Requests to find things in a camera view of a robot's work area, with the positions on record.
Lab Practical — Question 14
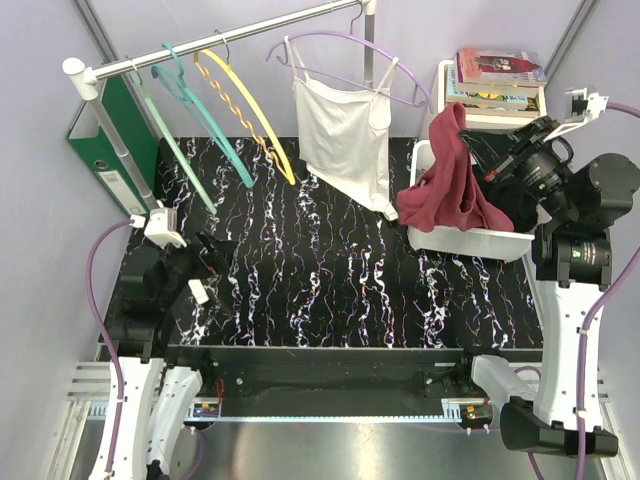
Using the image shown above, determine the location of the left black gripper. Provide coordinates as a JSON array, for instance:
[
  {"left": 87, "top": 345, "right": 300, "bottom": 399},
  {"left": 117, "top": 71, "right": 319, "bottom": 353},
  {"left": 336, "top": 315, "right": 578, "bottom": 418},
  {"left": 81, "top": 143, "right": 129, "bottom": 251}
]
[{"left": 152, "top": 227, "right": 237, "bottom": 306}]

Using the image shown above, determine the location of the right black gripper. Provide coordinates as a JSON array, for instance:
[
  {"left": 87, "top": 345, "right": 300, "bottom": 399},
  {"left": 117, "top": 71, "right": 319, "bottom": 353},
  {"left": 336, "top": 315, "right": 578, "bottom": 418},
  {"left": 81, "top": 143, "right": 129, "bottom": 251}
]
[{"left": 458, "top": 115, "right": 575, "bottom": 223}]

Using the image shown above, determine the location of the dark red tank top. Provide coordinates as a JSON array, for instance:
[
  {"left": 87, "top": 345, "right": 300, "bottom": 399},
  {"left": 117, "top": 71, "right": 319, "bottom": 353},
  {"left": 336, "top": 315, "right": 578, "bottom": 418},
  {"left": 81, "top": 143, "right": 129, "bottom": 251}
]
[{"left": 396, "top": 103, "right": 514, "bottom": 233}]

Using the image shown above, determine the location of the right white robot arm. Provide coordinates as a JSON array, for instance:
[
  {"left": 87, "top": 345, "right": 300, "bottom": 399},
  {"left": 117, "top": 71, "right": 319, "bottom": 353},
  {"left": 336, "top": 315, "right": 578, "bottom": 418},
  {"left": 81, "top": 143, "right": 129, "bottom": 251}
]
[{"left": 453, "top": 116, "right": 639, "bottom": 458}]

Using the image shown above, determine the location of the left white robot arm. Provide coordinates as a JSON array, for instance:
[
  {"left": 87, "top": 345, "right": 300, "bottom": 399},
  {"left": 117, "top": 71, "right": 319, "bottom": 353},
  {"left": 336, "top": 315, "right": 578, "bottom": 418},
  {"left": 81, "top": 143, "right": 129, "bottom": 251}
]
[{"left": 90, "top": 232, "right": 238, "bottom": 479}]

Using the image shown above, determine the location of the purple hanger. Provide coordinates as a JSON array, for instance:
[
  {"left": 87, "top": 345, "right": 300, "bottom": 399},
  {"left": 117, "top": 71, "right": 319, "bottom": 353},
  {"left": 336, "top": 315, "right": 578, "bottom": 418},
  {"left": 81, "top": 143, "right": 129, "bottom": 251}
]
[{"left": 266, "top": 1, "right": 434, "bottom": 112}]

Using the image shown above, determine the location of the yellow hanger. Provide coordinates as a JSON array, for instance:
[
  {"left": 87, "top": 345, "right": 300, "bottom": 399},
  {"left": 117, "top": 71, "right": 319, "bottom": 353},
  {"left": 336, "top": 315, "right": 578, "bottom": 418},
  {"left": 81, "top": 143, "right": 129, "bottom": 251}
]
[{"left": 193, "top": 49, "right": 296, "bottom": 185}]

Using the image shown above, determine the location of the white tank top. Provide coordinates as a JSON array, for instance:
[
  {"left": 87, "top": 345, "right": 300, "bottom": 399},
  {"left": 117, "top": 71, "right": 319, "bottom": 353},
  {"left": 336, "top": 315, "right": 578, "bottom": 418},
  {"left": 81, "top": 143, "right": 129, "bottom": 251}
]
[{"left": 292, "top": 58, "right": 399, "bottom": 221}]

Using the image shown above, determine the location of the teal hanger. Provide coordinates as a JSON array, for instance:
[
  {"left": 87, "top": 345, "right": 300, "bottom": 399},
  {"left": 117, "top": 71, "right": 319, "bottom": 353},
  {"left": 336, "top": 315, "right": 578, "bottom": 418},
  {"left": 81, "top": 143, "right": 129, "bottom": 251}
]
[{"left": 151, "top": 43, "right": 254, "bottom": 189}]

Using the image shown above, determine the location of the light green hanger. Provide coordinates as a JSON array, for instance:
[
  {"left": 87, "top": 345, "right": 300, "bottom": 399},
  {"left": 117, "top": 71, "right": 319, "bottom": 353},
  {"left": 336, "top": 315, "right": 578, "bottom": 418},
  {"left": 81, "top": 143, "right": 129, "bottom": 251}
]
[{"left": 129, "top": 60, "right": 217, "bottom": 215}]

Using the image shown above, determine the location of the white storage box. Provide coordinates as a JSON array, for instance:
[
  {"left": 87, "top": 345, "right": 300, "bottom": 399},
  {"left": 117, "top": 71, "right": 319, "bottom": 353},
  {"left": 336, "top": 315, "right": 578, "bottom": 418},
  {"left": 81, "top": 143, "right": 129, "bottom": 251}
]
[{"left": 418, "top": 60, "right": 533, "bottom": 140}]

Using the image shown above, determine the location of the middle book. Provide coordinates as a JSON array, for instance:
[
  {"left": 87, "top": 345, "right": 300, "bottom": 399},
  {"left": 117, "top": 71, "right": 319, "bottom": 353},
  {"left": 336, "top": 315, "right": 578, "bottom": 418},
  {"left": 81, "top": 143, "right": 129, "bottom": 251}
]
[{"left": 446, "top": 64, "right": 539, "bottom": 104}]

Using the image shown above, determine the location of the bottom book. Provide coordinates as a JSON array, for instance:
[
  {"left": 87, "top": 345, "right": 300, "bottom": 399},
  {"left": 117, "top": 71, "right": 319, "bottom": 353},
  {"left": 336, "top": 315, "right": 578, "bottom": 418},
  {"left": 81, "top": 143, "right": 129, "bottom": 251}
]
[{"left": 462, "top": 98, "right": 540, "bottom": 118}]

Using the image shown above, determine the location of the black garment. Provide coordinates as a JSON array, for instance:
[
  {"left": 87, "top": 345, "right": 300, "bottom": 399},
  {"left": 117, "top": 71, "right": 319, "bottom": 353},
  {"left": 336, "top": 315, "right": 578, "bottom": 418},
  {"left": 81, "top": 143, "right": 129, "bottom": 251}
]
[{"left": 481, "top": 179, "right": 538, "bottom": 233}]

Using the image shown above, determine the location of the top pink book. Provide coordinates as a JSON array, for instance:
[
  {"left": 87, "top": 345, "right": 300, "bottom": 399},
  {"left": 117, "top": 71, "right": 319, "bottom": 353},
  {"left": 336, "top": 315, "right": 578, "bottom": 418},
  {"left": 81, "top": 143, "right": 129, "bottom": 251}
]
[{"left": 456, "top": 48, "right": 547, "bottom": 87}]

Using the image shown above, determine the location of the black marbled mat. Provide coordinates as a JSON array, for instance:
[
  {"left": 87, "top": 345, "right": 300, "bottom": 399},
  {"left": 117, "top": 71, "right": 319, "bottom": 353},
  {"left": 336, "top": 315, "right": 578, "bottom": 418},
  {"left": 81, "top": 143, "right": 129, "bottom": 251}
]
[{"left": 155, "top": 137, "right": 542, "bottom": 349}]

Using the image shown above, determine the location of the white laundry bin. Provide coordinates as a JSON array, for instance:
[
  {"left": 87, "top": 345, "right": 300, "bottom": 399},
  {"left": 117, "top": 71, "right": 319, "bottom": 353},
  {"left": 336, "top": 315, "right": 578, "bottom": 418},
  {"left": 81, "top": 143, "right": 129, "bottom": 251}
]
[{"left": 407, "top": 139, "right": 536, "bottom": 261}]

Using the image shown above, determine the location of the green binder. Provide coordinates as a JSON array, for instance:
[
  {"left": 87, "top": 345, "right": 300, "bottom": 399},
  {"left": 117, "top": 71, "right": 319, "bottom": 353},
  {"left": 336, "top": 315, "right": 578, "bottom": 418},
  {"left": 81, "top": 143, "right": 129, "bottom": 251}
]
[{"left": 67, "top": 77, "right": 159, "bottom": 216}]

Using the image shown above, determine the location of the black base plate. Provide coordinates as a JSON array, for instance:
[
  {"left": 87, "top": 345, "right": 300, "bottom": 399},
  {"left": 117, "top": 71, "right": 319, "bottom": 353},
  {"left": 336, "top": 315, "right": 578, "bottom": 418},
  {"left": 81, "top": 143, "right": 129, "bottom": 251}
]
[{"left": 167, "top": 344, "right": 542, "bottom": 399}]

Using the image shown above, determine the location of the silver clothes rail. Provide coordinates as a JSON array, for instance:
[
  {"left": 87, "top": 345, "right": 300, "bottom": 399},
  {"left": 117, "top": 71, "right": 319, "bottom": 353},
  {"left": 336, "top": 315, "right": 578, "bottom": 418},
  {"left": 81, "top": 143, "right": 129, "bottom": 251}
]
[{"left": 62, "top": 1, "right": 376, "bottom": 210}]

